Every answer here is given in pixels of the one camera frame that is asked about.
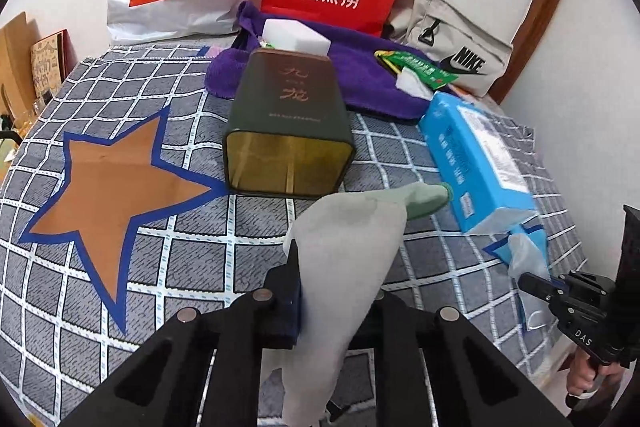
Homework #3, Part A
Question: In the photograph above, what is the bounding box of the green snack packet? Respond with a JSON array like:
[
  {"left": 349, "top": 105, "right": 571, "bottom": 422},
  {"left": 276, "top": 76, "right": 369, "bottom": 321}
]
[{"left": 390, "top": 51, "right": 458, "bottom": 90}]

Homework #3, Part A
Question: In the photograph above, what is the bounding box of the white cotton glove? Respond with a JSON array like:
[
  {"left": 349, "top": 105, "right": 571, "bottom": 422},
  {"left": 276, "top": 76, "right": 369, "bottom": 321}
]
[{"left": 395, "top": 67, "right": 434, "bottom": 101}]

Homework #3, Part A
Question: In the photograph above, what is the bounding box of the yellow black pouch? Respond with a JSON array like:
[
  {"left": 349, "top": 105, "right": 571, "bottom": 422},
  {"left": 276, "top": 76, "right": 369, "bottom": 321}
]
[{"left": 374, "top": 51, "right": 402, "bottom": 77}]

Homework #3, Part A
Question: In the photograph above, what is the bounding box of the person's right hand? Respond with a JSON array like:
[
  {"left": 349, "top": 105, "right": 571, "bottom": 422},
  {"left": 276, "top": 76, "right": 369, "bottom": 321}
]
[{"left": 566, "top": 348, "right": 625, "bottom": 395}]

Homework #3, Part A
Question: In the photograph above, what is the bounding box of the dark green tea tin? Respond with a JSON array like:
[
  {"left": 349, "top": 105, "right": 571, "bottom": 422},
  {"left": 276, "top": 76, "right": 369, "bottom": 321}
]
[{"left": 222, "top": 49, "right": 356, "bottom": 199}]

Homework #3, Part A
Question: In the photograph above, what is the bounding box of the blue tissue box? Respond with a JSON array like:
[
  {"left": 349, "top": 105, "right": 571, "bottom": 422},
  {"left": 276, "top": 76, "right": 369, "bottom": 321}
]
[{"left": 419, "top": 93, "right": 537, "bottom": 235}]

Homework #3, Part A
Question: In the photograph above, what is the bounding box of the grey checked cloth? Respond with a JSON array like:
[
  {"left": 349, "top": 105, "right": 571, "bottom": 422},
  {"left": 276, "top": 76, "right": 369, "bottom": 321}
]
[{"left": 1, "top": 44, "right": 587, "bottom": 426}]

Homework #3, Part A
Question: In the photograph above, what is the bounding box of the purple towel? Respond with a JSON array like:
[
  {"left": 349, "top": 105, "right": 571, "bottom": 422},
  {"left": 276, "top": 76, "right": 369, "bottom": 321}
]
[{"left": 204, "top": 1, "right": 430, "bottom": 121}]

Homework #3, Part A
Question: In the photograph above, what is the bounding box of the grey Nike waist bag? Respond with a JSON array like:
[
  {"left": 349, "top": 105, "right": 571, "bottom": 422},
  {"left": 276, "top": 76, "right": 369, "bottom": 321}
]
[{"left": 387, "top": 0, "right": 512, "bottom": 98}]

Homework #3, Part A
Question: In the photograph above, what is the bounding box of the patterned book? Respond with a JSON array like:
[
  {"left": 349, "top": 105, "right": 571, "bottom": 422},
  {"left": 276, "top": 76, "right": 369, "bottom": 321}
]
[{"left": 30, "top": 29, "right": 75, "bottom": 98}]

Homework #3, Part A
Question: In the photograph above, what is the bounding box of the wooden headboard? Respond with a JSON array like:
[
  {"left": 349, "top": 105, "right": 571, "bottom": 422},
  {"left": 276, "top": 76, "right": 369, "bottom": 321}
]
[{"left": 0, "top": 12, "right": 37, "bottom": 119}]

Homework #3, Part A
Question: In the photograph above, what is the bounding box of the brown door frame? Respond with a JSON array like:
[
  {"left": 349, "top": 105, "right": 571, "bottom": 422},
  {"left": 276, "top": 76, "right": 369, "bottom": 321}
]
[{"left": 489, "top": 0, "right": 561, "bottom": 104}]

